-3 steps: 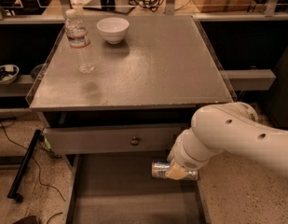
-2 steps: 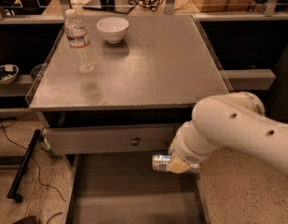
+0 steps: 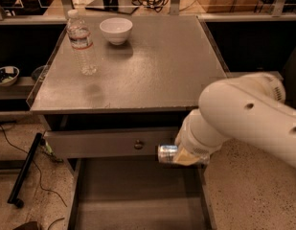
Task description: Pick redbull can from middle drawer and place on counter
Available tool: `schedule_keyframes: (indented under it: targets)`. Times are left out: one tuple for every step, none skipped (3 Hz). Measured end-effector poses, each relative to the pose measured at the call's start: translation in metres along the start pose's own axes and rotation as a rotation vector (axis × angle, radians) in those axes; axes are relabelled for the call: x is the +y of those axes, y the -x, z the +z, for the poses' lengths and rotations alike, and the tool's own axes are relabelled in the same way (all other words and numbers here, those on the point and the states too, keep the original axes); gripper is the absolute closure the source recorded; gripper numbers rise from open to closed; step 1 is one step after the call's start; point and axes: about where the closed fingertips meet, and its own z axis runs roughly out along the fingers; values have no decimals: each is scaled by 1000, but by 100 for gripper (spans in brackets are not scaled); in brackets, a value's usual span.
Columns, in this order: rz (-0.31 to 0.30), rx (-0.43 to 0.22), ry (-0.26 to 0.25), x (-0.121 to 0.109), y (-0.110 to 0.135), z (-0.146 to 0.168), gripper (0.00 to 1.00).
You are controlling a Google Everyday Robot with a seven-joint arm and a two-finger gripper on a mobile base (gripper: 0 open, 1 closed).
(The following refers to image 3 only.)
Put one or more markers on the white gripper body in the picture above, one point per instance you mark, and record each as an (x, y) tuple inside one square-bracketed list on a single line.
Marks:
[(194, 143)]

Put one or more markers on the silver blue redbull can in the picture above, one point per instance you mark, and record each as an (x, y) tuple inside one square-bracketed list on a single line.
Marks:
[(167, 152)]

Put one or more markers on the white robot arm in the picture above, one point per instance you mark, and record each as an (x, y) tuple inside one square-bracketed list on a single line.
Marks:
[(250, 108)]

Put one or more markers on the round metal drawer knob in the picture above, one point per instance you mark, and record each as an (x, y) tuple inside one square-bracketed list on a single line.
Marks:
[(138, 145)]

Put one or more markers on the grey top drawer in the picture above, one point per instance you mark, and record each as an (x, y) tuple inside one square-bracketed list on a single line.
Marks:
[(109, 142)]

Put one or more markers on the grey drawer cabinet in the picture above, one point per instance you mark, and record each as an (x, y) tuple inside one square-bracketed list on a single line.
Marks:
[(153, 80)]

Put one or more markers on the open grey middle drawer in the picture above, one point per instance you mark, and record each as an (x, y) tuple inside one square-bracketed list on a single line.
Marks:
[(138, 193)]

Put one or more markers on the grey side shelf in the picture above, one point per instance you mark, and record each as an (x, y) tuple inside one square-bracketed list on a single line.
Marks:
[(239, 74)]

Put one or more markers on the white ceramic bowl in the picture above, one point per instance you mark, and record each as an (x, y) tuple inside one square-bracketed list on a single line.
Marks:
[(116, 30)]

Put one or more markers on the clear plastic water bottle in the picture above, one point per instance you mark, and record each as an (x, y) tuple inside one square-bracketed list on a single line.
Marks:
[(81, 43)]

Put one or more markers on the black bar on floor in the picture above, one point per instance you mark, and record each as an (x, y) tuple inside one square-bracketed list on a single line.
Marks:
[(13, 198)]

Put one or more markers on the black monitor stand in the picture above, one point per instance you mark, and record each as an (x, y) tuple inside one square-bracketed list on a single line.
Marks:
[(117, 6)]

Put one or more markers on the small bowl with items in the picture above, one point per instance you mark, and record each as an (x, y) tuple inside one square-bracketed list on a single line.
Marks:
[(8, 75)]

